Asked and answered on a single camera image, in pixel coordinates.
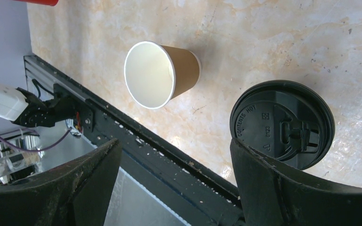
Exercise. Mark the red straw cup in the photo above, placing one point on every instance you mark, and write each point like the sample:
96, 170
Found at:
41, 2

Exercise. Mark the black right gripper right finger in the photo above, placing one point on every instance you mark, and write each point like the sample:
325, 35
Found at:
275, 194

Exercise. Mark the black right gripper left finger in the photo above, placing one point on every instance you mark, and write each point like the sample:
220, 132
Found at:
76, 193

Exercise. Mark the black mounting base rail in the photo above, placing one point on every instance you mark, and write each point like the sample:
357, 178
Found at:
157, 184

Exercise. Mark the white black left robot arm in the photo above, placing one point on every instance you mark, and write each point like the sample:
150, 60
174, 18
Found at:
24, 108

